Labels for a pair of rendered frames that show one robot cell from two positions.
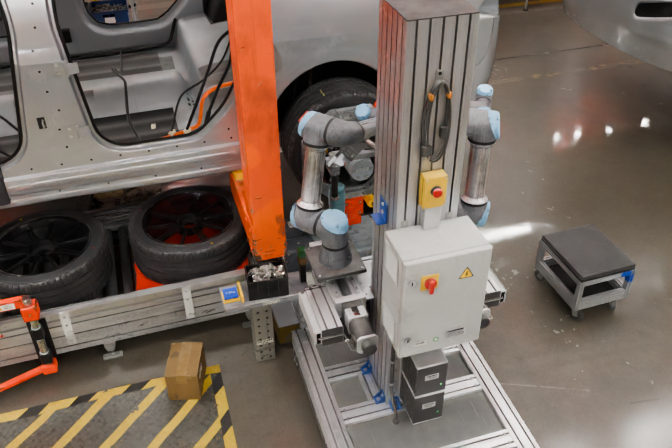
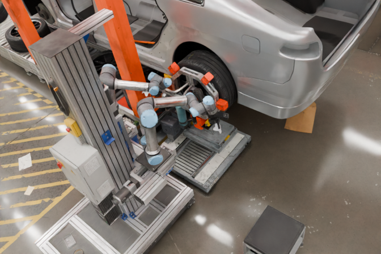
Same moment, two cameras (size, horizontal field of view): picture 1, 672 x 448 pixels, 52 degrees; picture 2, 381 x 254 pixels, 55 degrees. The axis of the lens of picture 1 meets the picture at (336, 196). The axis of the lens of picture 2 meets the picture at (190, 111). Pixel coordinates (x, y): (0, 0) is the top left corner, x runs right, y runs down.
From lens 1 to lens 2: 3.15 m
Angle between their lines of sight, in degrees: 49
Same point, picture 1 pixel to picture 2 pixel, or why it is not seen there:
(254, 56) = (108, 28)
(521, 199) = (339, 184)
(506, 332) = (213, 231)
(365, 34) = (211, 36)
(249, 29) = not seen: hidden behind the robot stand
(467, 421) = (120, 238)
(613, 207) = not seen: outside the picture
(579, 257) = (261, 231)
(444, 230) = (80, 148)
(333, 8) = (194, 15)
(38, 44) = not seen: outside the picture
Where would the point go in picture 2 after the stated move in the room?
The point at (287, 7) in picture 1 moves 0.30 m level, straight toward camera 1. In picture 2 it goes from (173, 5) to (145, 20)
